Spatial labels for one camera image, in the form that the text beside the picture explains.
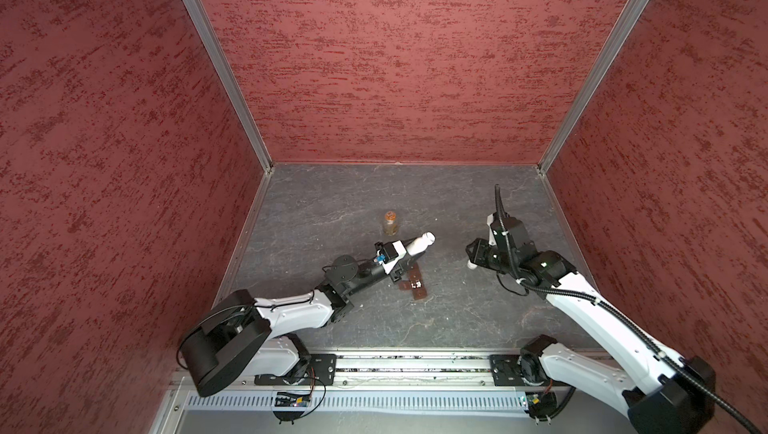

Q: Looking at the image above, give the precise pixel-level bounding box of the red weekly pill organizer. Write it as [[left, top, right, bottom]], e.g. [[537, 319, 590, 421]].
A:
[[398, 264, 428, 301]]

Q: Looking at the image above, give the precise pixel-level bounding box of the small white pill bottle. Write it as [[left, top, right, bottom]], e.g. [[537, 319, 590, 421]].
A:
[[406, 232, 435, 256]]

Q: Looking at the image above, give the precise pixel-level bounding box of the clear pill bottle gold lid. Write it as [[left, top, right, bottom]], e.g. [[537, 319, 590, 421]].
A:
[[383, 211, 399, 237]]

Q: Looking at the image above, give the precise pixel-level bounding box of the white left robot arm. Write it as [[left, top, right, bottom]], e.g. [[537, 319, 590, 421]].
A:
[[177, 252, 420, 398]]

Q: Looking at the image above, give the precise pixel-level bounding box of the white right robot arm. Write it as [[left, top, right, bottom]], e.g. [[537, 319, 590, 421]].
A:
[[466, 238, 716, 433]]

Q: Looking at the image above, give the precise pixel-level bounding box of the black corrugated cable conduit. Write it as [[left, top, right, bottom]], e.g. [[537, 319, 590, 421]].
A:
[[493, 184, 763, 434]]

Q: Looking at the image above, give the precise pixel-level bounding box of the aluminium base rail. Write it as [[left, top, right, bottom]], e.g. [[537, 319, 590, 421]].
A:
[[167, 348, 655, 390]]

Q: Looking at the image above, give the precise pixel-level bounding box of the white slotted cable duct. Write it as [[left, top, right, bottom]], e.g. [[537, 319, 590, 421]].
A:
[[185, 390, 528, 417]]

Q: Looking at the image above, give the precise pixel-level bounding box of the aluminium corner post right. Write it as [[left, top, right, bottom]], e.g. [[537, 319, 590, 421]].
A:
[[537, 0, 650, 178]]

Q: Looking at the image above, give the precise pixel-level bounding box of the aluminium corner post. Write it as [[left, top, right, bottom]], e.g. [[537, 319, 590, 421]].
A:
[[537, 0, 650, 178], [182, 0, 274, 176]]

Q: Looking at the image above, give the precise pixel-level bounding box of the aluminium corner post left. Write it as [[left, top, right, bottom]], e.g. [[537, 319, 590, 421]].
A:
[[182, 0, 274, 176]]

